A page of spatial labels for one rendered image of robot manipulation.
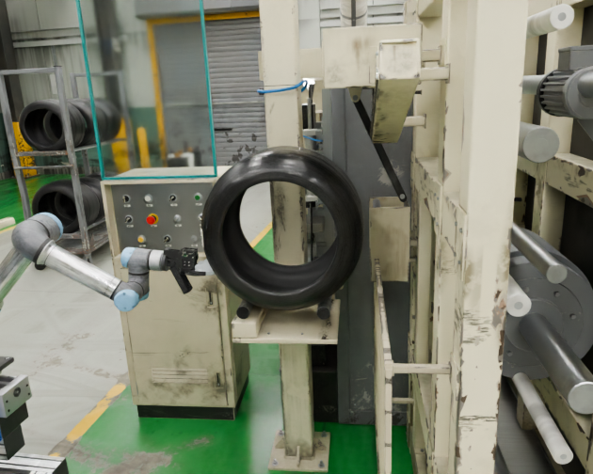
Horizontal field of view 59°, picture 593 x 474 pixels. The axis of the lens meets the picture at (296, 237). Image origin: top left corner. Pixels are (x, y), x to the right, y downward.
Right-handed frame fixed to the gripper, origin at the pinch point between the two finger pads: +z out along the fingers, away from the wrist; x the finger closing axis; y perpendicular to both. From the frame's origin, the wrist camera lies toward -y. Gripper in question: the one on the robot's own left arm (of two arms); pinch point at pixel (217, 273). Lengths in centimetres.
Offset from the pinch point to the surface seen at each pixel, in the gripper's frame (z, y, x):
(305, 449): 37, -91, 26
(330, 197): 39, 34, -11
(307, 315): 33.5, -16.6, 8.4
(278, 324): 23.5, -17.8, 0.0
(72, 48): -563, 98, 941
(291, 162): 25, 44, -10
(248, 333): 14.4, -16.8, -11.3
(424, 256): 75, 8, 20
